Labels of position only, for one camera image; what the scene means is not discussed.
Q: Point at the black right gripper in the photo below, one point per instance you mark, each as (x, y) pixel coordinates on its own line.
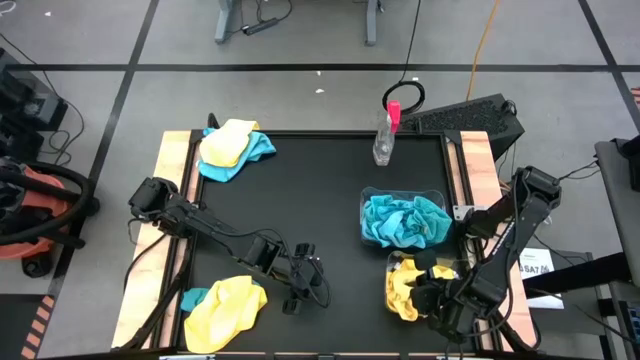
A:
(445, 297)

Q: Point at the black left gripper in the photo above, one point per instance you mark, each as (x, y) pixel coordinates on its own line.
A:
(307, 277)

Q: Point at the yellow fluffy microfiber towel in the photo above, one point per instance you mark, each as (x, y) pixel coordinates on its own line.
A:
(400, 290)

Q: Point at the clear plastic basket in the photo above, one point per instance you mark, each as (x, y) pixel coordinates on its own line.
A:
(392, 256)
(435, 192)

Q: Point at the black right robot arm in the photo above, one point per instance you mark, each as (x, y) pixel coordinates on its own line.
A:
(530, 200)

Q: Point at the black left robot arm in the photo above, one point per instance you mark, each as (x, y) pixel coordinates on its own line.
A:
(215, 230)

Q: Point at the white paper sheet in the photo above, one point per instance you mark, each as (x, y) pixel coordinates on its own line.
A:
(537, 260)

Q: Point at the clear spray bottle red trigger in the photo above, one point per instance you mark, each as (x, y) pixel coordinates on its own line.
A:
(384, 147)

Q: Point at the black desk crossbar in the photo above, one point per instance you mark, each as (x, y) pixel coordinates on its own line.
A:
(590, 272)

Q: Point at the black clamp knob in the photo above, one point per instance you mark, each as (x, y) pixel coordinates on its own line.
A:
(213, 121)

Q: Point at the black computer case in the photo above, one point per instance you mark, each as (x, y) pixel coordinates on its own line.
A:
(465, 117)

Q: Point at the grey side table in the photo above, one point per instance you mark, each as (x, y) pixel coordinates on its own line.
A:
(617, 200)

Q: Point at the black object on side table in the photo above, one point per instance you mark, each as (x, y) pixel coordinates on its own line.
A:
(632, 160)

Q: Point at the black power strip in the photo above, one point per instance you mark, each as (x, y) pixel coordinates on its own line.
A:
(260, 26)

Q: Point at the grey desk leg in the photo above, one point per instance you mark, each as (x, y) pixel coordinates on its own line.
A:
(370, 25)
(223, 25)

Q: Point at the orange vacuum cleaner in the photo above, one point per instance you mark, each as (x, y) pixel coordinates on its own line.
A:
(45, 197)

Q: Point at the black orange striped floor mat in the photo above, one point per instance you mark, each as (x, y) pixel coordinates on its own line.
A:
(15, 325)

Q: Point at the black equipment box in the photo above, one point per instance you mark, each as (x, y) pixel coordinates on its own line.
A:
(25, 100)

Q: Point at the grey metal bracket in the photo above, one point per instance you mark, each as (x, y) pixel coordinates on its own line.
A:
(462, 212)

